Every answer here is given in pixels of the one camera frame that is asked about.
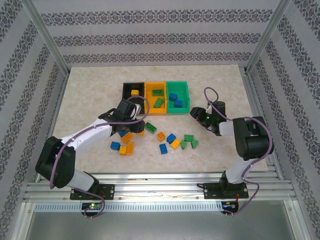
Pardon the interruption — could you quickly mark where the aluminium side rail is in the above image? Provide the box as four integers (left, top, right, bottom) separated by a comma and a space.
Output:
243, 72, 283, 180
36, 72, 70, 181

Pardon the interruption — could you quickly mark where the slotted grey cable duct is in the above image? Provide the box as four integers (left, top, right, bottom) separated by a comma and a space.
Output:
33, 202, 223, 213

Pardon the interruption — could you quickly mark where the long yellow lego brick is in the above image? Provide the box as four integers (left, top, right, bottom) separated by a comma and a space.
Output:
120, 131, 135, 144

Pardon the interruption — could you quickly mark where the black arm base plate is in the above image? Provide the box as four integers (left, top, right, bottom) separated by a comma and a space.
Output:
69, 183, 115, 201
202, 182, 250, 200

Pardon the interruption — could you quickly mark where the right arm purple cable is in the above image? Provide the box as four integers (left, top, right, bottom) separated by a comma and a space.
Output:
203, 86, 274, 218

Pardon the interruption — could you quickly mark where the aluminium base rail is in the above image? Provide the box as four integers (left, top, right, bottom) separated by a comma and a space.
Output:
23, 172, 297, 203

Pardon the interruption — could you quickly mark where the yellow plastic bin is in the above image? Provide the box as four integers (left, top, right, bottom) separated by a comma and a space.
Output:
144, 81, 168, 116

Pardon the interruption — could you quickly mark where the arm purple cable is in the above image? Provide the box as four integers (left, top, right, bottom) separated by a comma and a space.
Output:
49, 96, 151, 220
203, 86, 274, 218

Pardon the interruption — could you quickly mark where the black plastic bin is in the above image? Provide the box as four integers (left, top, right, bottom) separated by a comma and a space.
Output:
121, 81, 146, 116

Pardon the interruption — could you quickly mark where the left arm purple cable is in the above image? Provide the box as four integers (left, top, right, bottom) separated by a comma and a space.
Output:
49, 96, 151, 220

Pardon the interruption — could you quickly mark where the green plastic bin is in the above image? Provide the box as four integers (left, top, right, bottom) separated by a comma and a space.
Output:
165, 80, 190, 115

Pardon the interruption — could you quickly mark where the aluminium frame post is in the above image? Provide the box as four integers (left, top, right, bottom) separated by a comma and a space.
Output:
21, 0, 71, 76
243, 0, 295, 75

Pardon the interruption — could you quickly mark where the grey metal sheet panel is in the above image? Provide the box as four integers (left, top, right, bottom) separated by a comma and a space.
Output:
24, 211, 297, 240

